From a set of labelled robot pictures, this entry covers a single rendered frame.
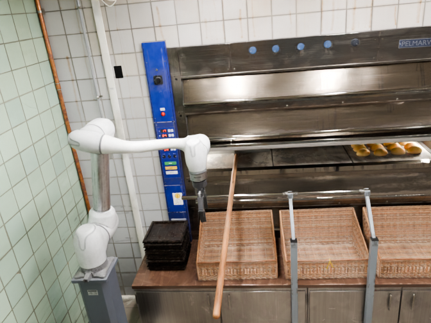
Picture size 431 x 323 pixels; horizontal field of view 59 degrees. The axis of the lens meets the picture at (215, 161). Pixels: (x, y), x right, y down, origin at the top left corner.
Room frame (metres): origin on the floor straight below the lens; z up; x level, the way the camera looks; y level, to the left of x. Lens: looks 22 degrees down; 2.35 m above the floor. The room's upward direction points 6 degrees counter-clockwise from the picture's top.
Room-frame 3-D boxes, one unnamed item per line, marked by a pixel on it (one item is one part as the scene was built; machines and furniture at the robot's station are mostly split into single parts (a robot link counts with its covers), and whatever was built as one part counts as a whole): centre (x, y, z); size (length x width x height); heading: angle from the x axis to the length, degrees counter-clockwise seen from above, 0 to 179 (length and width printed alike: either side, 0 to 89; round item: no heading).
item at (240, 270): (2.36, -0.10, 0.72); 0.56 x 0.49 x 0.28; 84
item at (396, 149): (2.91, -1.34, 1.21); 0.61 x 0.48 x 0.06; 172
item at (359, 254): (2.28, -0.70, 0.72); 0.56 x 0.49 x 0.28; 84
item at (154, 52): (3.60, 0.21, 1.07); 1.93 x 0.16 x 2.15; 172
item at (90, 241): (1.85, 0.75, 1.17); 0.18 x 0.16 x 0.22; 172
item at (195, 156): (1.79, 0.10, 1.67); 0.13 x 0.11 x 0.16; 172
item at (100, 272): (1.82, 0.75, 1.03); 0.22 x 0.18 x 0.06; 173
